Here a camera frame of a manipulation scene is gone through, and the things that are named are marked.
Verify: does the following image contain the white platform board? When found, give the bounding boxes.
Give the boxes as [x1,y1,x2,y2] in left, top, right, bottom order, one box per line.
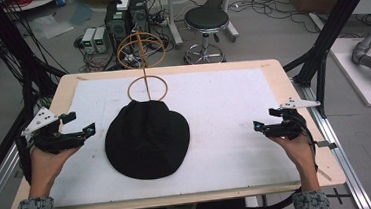
[328,35,371,111]

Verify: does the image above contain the white metal table legs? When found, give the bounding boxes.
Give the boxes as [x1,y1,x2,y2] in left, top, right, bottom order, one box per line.
[164,0,241,51]

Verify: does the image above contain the black round stool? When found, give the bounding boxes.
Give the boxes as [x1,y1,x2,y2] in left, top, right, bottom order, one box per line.
[180,5,235,66]

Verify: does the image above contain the black hose under table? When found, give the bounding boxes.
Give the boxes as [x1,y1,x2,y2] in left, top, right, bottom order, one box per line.
[245,187,305,209]

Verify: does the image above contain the white table mat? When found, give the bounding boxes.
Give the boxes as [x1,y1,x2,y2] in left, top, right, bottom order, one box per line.
[40,63,302,208]

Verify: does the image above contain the black computer tower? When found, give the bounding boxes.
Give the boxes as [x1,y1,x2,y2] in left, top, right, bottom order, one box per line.
[127,0,152,40]
[102,0,134,55]

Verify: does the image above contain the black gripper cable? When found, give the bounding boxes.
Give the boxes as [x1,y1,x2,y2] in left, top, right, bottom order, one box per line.
[292,109,321,175]

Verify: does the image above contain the wooden ring hat stand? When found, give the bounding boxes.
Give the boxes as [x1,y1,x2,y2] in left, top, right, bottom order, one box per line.
[115,29,171,106]

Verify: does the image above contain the tangle of floor cables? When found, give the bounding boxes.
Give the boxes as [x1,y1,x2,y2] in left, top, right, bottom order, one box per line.
[228,0,322,42]

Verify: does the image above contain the clear plastic sheet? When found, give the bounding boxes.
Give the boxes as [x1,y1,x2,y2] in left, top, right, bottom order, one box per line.
[28,12,76,41]

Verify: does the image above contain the grey metal bracket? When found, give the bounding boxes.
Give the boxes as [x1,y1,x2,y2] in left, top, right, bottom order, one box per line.
[316,139,338,151]

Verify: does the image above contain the person's left hand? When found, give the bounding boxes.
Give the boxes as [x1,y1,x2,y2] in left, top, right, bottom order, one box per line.
[25,143,85,200]

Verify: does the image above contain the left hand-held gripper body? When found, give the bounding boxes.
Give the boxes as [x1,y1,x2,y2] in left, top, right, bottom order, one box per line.
[18,103,88,157]

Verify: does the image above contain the black brimmed hat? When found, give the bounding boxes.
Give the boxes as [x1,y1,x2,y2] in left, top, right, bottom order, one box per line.
[101,95,194,184]

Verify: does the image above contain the grey bench power supply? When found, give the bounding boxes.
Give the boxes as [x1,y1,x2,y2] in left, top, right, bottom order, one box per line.
[80,26,99,55]
[92,25,111,54]

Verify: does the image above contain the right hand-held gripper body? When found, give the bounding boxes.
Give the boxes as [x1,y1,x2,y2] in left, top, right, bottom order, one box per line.
[260,95,324,142]

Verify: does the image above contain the small white box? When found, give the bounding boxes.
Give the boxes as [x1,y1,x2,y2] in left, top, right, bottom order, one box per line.
[115,0,132,13]

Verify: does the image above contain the person's right hand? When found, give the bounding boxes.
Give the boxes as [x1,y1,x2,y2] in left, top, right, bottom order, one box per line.
[269,131,322,196]

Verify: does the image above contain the black metal frame with cables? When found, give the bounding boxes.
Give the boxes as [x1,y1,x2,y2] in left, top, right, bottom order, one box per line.
[0,0,78,197]

